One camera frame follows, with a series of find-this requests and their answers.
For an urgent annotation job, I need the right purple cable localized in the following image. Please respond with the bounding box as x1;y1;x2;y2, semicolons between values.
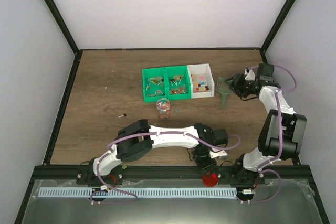
246;64;299;205

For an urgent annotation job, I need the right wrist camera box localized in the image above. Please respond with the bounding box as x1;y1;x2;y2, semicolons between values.
244;68;255;81

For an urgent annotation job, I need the black aluminium front beam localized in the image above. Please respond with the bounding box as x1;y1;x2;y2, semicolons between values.
32;165;312;180

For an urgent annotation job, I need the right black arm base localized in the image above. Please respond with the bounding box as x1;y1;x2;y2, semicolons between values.
217;159;266;185

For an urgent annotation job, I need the clear plastic jar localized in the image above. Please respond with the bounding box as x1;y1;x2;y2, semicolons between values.
156;98;171;120

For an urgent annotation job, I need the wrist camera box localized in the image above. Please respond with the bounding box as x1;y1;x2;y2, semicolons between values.
244;68;255;81
209;150;228;159

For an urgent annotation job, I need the green double candy bin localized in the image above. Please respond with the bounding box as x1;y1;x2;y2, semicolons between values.
142;65;191;103

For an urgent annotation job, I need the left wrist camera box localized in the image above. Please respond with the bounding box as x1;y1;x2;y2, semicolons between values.
209;150;228;159

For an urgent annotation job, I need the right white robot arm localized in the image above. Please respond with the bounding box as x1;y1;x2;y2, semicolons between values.
225;63;307;184

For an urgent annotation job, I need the red jar lid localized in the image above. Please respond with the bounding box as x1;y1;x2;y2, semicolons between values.
202;173;218;187

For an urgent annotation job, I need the green plastic scoop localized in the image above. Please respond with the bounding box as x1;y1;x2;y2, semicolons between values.
216;77;232;108

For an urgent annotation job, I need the white candy bin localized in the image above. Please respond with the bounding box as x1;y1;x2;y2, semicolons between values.
187;63;215;99

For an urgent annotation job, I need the light blue slotted rail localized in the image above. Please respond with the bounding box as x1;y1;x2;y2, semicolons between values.
37;187;237;199

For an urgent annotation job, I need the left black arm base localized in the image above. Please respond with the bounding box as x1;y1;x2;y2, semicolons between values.
76;162;123;186

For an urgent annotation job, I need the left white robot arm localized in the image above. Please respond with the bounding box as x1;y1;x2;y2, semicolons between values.
88;119;228;184

